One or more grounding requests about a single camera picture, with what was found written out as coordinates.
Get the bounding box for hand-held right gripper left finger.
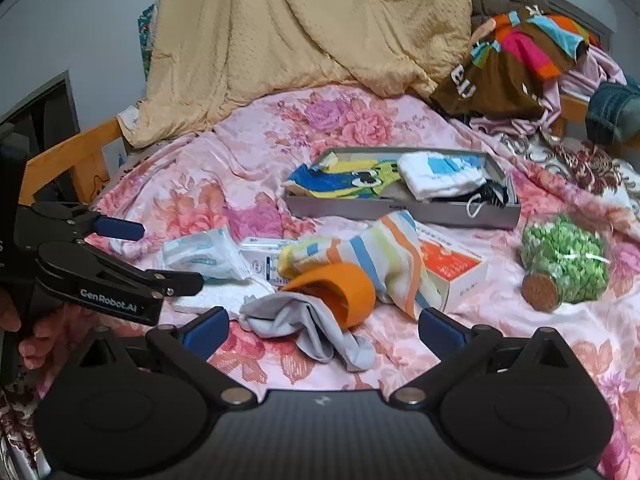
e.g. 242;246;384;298
70;306;257;407

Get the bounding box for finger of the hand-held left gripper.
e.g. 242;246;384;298
16;201;146;247
39;241;205;298

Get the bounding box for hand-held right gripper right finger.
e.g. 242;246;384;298
387;306;576;407

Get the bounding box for striped sock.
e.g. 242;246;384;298
277;211;442;322

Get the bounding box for grey box tray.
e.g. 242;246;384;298
284;147;522;231

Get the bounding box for white towel with blue print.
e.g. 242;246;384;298
397;151;487;199

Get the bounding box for person's left hand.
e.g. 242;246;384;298
0;292;69;363

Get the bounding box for tissue packet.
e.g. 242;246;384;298
162;226;252;282

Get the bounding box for plain white cloth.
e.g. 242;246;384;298
172;276;277;314

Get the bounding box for orange and white box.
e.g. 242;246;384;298
416;236;490;314

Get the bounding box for white medicine box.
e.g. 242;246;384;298
239;239;302;282

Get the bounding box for light grey sock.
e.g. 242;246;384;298
239;292;377;372

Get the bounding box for dark framed panel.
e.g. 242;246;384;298
0;71;82;142

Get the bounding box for jar of green paper stars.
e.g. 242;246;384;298
520;214;612;314

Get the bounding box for cartoon print cloth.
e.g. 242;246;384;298
286;157;407;202

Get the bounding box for brown multicoloured cloth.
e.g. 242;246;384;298
430;5;602;122

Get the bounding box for beige dotted quilt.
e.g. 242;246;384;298
122;0;474;149

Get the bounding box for blue jeans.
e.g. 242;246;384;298
585;77;640;149

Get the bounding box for pale pink cloth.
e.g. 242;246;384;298
470;46;629;137

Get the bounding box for teal wall poster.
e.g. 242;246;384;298
137;4;157;82

